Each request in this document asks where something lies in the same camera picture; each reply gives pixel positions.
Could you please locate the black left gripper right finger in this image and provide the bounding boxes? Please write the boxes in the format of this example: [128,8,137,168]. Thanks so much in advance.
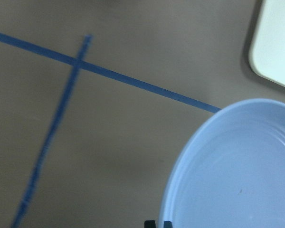
[163,221,172,228]

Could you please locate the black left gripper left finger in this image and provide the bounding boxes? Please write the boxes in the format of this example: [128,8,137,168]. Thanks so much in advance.
[144,220,156,228]

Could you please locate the blue plate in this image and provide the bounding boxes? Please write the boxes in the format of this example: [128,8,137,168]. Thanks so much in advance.
[158,99,285,228]

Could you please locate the cream rectangular tray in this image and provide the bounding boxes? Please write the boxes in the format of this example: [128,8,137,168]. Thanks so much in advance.
[248,0,285,87]

